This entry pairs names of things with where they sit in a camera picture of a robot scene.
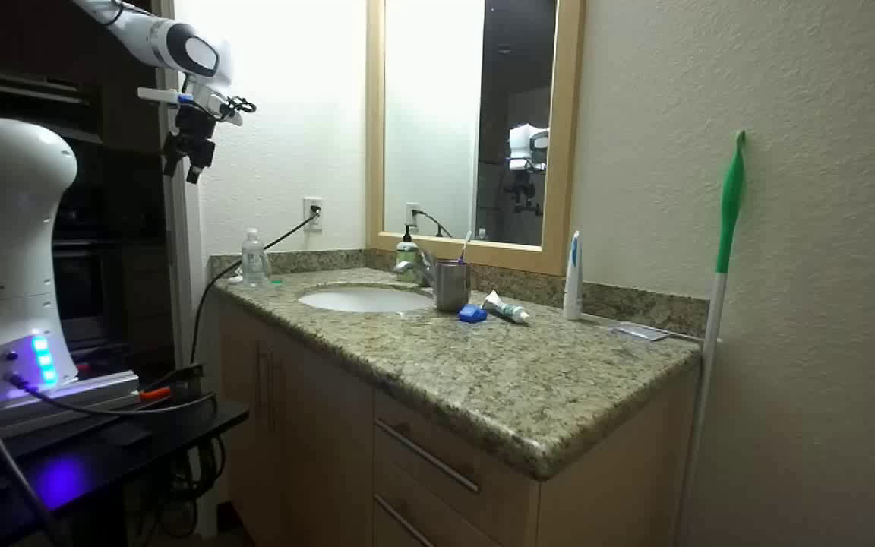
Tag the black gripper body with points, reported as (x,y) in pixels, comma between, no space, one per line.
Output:
(192,125)

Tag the green label pump soap bottle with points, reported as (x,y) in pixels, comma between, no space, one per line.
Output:
(404,246)

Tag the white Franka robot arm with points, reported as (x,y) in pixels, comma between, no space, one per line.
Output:
(2,200)

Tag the clear plastic water bottle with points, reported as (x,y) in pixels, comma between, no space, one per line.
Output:
(252,261)

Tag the white oval sink basin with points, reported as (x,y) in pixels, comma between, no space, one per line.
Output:
(367,298)

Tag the orange black clamp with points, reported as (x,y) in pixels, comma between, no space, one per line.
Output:
(166,390)

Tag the toothbrush in cup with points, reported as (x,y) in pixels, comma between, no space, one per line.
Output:
(466,246)

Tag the grey metal cup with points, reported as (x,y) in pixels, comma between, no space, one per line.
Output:
(450,285)

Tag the light wood vanity cabinet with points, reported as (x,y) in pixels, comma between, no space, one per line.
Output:
(318,445)

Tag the small blue round container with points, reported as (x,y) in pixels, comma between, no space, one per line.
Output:
(472,313)

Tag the white electric toothbrush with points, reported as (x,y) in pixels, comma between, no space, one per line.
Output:
(573,276)

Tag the clear plastic wrapper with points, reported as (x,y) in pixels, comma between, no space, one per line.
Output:
(642,329)

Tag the white wall power outlet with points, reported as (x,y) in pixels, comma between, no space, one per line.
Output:
(315,215)

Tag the wood framed wall mirror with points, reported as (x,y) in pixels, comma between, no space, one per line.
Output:
(433,101)

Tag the aluminium mounting rail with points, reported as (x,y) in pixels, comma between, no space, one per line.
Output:
(52,396)

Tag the black robot mount table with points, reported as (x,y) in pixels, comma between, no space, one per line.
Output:
(74,456)

